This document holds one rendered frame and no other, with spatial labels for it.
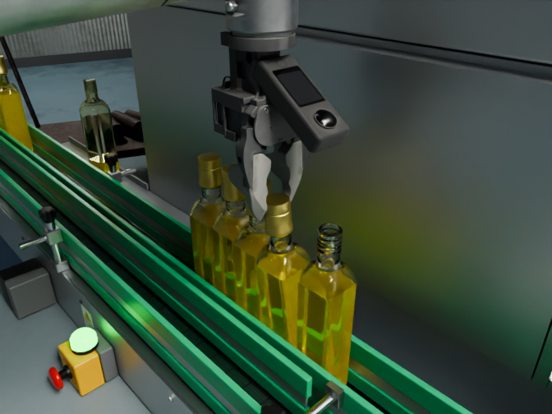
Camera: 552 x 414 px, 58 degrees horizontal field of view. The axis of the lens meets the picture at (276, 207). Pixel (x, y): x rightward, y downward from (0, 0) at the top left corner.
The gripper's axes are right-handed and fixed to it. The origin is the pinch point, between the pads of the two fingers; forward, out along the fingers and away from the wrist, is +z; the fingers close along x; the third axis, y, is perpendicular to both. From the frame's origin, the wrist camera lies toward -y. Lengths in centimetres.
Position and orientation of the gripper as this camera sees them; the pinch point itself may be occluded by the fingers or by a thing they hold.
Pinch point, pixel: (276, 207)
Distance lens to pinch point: 60.1
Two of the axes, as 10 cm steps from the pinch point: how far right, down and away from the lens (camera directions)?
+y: -6.5, -3.6, 6.7
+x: -7.6, 3.1, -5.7
